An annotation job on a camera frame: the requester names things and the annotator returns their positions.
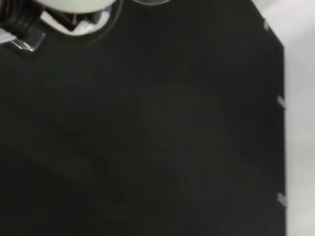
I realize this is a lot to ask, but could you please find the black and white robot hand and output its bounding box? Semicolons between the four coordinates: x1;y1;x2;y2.
0;0;119;40

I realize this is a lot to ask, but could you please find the clear funnel stand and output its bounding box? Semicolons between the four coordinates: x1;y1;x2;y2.
10;31;47;53

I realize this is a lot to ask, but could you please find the pale round-edged lab item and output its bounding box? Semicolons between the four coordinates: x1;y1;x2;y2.
0;27;16;45

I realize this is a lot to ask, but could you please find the clear round rim piece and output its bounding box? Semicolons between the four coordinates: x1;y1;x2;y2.
132;0;172;6

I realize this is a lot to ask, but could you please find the black bench cloth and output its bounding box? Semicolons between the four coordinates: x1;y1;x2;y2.
0;0;288;236

